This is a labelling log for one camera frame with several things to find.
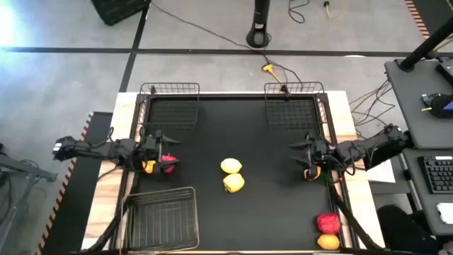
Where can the person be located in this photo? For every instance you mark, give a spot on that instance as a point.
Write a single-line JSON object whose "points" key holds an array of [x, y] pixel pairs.
{"points": [[403, 228]]}

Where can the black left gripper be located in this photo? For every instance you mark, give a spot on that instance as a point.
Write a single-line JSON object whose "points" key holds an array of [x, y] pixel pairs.
{"points": [[153, 147]]}

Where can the black pole stand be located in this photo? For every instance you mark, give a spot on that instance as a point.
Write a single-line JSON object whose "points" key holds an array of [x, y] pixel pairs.
{"points": [[260, 17]]}

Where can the black plastic crate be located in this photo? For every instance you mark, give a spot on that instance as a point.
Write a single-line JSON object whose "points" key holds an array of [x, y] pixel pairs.
{"points": [[117, 10]]}

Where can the yellow power plug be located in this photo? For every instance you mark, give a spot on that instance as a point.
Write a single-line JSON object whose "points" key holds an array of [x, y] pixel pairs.
{"points": [[268, 67]]}

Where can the yellow lemon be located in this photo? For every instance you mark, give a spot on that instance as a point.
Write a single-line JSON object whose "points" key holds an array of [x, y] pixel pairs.
{"points": [[231, 165]]}

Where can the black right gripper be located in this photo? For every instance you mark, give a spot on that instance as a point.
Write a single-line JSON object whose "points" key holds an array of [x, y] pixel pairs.
{"points": [[320, 152]]}

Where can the grey desk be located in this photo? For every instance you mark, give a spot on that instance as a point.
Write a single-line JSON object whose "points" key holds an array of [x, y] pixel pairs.
{"points": [[428, 209], [410, 106]]}

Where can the orange-yellow bell pepper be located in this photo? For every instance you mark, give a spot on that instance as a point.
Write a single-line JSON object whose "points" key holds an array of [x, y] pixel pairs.
{"points": [[149, 167]]}

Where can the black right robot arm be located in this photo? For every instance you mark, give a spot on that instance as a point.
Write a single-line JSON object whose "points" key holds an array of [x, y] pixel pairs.
{"points": [[375, 147]]}

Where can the black table mat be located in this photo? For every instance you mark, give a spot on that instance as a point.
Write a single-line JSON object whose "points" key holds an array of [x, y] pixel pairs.
{"points": [[247, 134]]}

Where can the black striped-edge floor mat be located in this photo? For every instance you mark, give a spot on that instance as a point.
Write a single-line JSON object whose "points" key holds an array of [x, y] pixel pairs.
{"points": [[81, 198], [435, 10]]}

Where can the white paper sheet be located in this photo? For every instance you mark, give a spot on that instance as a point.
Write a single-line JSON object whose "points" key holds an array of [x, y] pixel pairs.
{"points": [[384, 173]]}

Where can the black keyboard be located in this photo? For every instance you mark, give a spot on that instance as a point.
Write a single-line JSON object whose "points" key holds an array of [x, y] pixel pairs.
{"points": [[439, 175]]}

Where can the black round device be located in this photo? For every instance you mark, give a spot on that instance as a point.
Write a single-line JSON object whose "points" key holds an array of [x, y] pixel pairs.
{"points": [[440, 104]]}

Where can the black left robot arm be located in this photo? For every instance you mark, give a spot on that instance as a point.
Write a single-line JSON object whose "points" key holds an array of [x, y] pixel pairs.
{"points": [[106, 148]]}

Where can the yellow bell pepper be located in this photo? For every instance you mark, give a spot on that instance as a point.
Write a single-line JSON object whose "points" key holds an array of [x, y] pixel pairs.
{"points": [[233, 183]]}

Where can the grey metal stand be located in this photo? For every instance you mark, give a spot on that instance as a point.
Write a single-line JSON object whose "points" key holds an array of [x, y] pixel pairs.
{"points": [[21, 166]]}

